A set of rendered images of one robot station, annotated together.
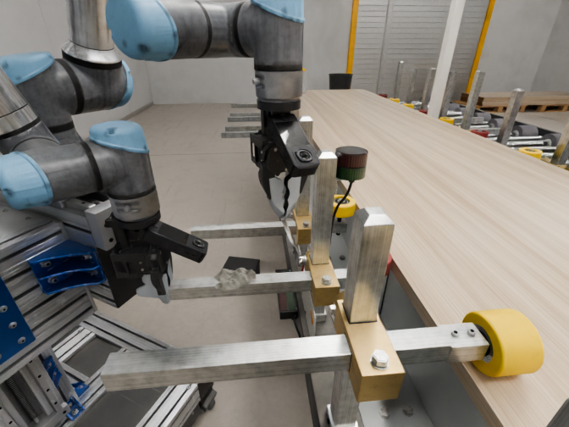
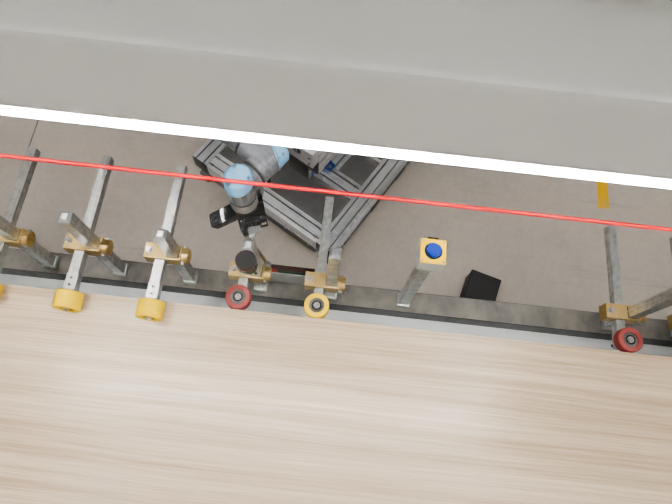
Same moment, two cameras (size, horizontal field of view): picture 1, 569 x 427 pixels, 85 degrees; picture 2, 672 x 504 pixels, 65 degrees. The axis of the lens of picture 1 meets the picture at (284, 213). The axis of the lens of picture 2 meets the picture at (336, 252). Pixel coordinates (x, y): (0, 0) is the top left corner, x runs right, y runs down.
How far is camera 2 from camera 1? 162 cm
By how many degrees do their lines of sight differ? 65
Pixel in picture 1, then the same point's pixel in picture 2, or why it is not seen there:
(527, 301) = (176, 361)
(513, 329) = (142, 304)
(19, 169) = not seen: hidden behind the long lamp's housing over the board
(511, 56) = not seen: outside the picture
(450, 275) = (207, 333)
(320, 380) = (215, 275)
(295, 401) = not seen: hidden behind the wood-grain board
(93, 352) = (363, 166)
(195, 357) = (174, 191)
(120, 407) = (312, 195)
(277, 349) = (168, 218)
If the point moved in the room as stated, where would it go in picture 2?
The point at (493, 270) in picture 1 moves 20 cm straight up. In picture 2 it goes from (204, 364) to (189, 352)
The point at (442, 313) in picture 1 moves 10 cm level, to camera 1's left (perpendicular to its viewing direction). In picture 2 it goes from (183, 310) to (192, 280)
